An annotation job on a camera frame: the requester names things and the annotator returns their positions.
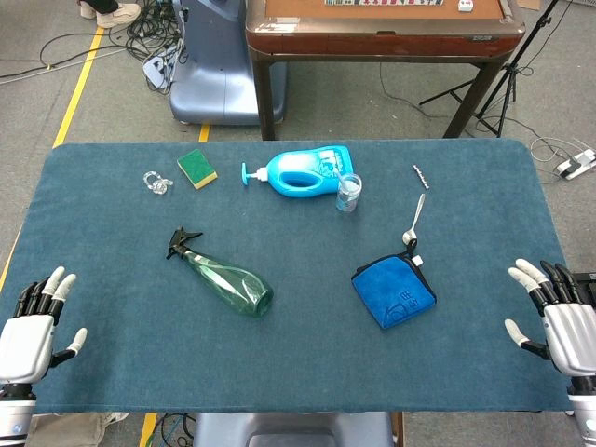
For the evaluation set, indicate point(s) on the grey blue robot torso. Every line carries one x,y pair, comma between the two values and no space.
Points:
293,429

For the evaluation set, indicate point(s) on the clear plastic clip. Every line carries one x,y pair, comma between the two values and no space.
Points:
157,182

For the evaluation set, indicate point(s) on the black tripod stand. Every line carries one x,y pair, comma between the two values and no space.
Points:
507,74

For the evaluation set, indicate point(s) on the beige shoe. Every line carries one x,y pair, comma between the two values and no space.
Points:
117,14

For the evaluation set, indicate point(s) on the green spray bottle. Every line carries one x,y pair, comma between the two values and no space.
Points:
228,281

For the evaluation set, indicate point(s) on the white mahjong tile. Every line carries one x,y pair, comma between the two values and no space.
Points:
465,5

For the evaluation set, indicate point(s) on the brown mahjong table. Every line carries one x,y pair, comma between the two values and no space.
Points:
382,42

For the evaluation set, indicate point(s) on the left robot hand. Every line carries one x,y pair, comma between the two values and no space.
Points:
25,342

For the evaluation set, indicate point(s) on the teal table mat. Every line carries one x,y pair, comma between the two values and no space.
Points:
298,349

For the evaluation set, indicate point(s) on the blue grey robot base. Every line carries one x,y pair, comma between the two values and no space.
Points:
219,74

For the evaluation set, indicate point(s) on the green yellow sponge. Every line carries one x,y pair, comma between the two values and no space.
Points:
197,168

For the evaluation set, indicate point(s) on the clear measuring cup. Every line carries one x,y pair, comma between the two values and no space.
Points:
348,192

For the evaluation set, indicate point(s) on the blue pump detergent bottle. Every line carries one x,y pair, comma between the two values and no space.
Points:
302,174

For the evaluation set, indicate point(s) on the row of mahjong tiles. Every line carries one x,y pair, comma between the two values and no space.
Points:
383,2

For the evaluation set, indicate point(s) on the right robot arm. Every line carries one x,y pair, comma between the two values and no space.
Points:
584,405

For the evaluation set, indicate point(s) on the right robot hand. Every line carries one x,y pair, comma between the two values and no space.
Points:
565,330

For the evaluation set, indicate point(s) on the white grey power strip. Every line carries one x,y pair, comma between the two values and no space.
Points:
159,69

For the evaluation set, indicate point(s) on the metal spoon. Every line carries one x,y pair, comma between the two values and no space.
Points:
414,221

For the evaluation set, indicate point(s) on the folded blue cloth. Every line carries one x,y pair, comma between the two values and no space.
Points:
393,291

